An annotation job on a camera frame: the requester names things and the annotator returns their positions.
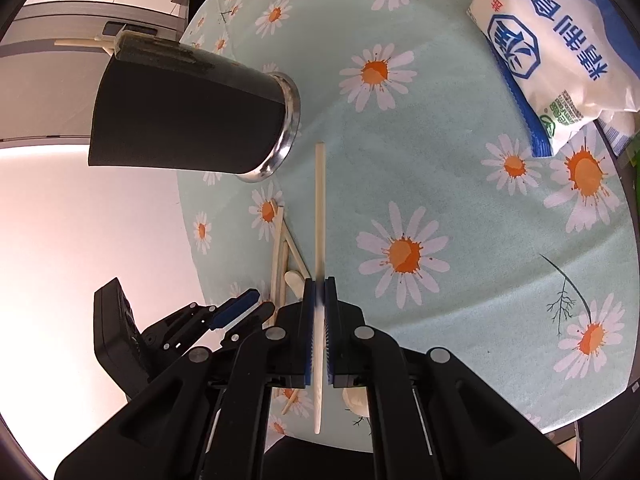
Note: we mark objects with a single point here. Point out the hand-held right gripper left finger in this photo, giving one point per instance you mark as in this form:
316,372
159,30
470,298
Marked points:
310,330

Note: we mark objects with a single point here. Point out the white chopstick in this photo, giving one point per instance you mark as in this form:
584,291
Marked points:
320,200

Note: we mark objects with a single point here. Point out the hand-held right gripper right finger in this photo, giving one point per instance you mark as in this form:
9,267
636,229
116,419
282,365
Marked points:
330,330

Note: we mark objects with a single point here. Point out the grey door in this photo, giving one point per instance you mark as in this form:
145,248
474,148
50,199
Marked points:
50,85

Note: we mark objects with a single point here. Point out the blue white salt bag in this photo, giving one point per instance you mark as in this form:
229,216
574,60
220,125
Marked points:
550,50

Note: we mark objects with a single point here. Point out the black utensil holder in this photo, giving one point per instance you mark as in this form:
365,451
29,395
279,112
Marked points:
190,120

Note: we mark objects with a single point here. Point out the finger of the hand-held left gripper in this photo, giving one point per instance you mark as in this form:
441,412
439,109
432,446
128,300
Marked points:
255,317
235,309

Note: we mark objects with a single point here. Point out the pile of wooden chopsticks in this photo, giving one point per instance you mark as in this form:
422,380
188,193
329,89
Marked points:
278,250

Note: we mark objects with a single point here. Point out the daisy print tablecloth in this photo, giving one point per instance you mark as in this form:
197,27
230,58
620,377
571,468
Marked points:
440,170

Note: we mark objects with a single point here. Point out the white plastic packet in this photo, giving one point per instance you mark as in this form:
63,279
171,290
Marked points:
622,130

